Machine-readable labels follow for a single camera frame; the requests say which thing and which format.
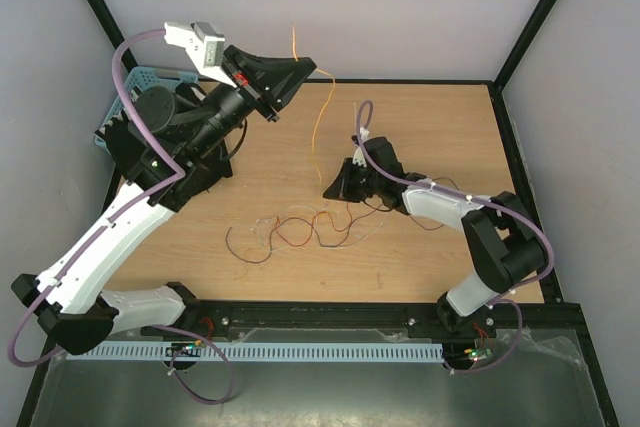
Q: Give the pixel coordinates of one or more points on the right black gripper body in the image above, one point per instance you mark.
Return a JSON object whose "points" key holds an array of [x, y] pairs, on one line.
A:
{"points": [[356, 182]]}

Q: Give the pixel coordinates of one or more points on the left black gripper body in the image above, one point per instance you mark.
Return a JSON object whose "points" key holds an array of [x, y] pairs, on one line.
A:
{"points": [[252, 85]]}

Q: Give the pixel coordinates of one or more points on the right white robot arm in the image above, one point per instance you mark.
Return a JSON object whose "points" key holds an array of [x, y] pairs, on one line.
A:
{"points": [[504, 245]]}

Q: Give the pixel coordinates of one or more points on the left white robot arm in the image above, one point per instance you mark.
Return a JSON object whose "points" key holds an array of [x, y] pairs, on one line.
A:
{"points": [[69, 299]]}

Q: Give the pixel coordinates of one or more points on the white zip tie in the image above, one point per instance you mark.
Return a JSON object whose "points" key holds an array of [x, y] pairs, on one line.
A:
{"points": [[355, 117]]}

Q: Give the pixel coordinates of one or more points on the blue plastic basket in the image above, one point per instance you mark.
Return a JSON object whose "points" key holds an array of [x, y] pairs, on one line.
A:
{"points": [[140, 79]]}

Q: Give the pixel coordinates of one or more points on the striped black white cloth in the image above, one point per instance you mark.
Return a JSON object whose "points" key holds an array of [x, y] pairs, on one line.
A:
{"points": [[119, 117]]}

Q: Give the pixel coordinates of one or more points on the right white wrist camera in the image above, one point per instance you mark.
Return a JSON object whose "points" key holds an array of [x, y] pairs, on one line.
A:
{"points": [[358, 157]]}

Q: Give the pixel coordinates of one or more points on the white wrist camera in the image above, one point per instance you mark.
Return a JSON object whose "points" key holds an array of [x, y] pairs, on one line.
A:
{"points": [[358, 157], [203, 45]]}

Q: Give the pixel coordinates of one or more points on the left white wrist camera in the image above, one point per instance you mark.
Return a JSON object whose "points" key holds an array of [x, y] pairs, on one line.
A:
{"points": [[203, 45]]}

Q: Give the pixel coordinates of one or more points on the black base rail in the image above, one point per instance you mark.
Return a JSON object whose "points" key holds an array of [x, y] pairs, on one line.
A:
{"points": [[418, 320]]}

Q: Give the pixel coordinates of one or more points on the light blue cable duct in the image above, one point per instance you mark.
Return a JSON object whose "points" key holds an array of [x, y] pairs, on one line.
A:
{"points": [[265, 352]]}

